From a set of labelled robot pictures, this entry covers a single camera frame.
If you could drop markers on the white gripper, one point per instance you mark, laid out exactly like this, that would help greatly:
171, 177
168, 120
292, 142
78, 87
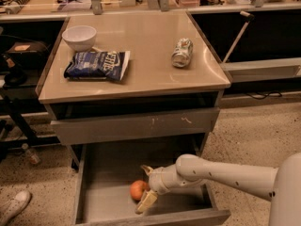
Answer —
155, 182

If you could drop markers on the orange fruit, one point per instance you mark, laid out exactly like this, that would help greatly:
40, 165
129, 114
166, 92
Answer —
137, 188

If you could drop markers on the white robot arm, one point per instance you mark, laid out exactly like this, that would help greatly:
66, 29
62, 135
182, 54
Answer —
280, 186

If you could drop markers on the open grey middle drawer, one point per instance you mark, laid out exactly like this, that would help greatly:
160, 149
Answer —
106, 171

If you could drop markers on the closed grey upper drawer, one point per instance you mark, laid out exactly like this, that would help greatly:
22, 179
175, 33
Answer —
135, 126

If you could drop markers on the grey drawer cabinet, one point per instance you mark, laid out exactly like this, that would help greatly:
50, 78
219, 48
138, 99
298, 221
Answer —
150, 84

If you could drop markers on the plastic bottle on floor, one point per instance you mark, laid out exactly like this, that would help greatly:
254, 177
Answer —
31, 154

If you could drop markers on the blue chip bag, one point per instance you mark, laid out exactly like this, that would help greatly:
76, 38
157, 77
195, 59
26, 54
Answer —
98, 65

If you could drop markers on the crushed silver soda can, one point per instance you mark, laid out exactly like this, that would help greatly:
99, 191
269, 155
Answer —
182, 53

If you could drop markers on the white sneaker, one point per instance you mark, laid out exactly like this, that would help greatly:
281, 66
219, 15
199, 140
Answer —
14, 207

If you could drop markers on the white ceramic bowl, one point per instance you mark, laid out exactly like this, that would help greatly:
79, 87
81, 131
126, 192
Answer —
80, 38

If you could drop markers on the black box with label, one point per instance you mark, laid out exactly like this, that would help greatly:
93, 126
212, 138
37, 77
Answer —
30, 49

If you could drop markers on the white stick with black tip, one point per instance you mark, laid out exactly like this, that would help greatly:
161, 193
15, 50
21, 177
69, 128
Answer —
248, 18

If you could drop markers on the black stand frame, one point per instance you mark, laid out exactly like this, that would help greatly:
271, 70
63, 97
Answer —
15, 108

